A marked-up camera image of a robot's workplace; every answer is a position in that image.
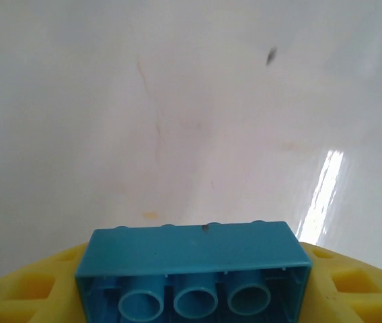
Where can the blue long lego brick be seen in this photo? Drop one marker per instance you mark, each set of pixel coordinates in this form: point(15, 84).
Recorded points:
point(191, 249)

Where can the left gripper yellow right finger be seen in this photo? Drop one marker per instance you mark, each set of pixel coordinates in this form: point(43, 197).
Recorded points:
point(355, 292)

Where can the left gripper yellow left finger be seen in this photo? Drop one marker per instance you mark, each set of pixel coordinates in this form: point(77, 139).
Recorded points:
point(16, 296)

